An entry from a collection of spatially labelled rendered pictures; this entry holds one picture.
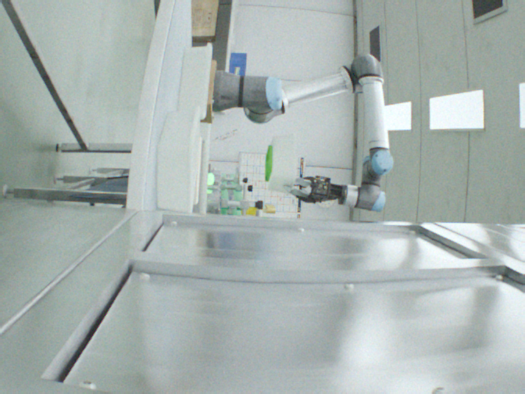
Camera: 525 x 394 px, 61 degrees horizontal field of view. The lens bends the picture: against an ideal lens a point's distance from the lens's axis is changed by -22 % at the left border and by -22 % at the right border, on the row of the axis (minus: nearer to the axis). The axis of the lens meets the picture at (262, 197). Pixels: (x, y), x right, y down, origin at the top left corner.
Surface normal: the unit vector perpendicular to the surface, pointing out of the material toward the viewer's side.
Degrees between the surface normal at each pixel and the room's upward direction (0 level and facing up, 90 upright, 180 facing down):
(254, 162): 90
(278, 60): 90
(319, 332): 90
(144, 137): 90
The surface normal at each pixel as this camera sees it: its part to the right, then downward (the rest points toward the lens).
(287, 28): 0.07, 0.10
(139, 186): 0.08, -0.26
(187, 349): 0.05, -1.00
